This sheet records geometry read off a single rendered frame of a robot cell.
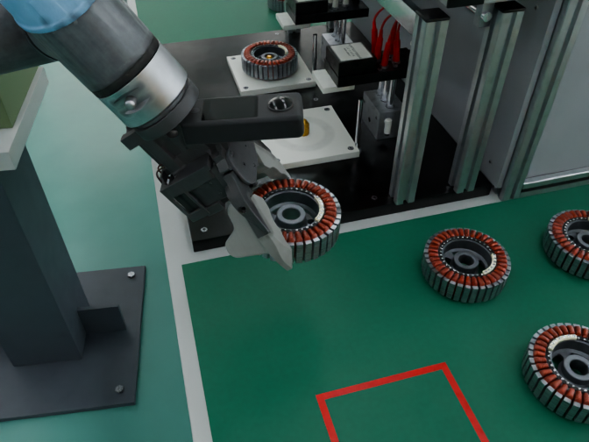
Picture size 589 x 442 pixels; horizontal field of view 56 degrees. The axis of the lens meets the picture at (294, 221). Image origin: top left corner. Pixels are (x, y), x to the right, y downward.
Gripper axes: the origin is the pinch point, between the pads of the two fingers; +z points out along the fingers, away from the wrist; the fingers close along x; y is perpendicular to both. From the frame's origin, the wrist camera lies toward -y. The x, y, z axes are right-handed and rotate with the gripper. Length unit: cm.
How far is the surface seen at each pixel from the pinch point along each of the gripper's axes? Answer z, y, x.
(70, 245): 37, 111, -82
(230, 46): 5, 18, -69
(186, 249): 3.6, 20.6, -8.8
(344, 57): 2.5, -8.2, -33.4
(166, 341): 56, 79, -43
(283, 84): 9, 8, -50
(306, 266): 12.5, 6.0, -5.1
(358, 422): 14.7, 1.5, 17.7
